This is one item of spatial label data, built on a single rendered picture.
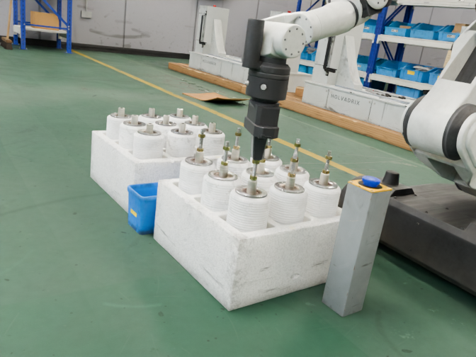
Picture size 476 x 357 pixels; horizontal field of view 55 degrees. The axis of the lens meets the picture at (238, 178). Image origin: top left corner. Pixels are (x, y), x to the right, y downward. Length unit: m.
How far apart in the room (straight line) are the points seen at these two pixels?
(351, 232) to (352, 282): 0.12
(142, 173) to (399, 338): 0.85
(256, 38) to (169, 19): 6.91
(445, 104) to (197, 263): 0.72
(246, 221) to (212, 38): 4.71
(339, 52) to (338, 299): 3.03
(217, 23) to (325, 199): 4.64
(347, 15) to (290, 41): 0.19
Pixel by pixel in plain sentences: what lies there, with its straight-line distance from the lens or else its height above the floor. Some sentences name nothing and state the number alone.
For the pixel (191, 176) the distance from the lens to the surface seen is 1.21.
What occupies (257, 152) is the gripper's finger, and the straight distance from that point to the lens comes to 1.02.
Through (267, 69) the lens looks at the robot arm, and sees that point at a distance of 0.96.
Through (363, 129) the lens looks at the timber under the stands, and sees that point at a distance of 3.46.
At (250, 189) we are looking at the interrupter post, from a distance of 1.05.
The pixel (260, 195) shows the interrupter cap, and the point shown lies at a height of 0.25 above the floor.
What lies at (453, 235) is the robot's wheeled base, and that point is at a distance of 1.33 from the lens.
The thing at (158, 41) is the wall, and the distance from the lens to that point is 7.79.
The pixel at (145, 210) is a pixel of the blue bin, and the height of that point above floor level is 0.08.
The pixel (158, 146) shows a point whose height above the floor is 0.22.
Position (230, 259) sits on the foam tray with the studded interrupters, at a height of 0.12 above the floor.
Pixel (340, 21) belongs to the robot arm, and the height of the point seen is 0.65.
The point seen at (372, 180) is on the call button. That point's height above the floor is 0.33.
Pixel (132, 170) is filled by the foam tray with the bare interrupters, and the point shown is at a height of 0.15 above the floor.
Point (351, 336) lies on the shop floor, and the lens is 1.10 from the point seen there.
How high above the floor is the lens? 0.60
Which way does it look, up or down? 18 degrees down
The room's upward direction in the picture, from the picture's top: 8 degrees clockwise
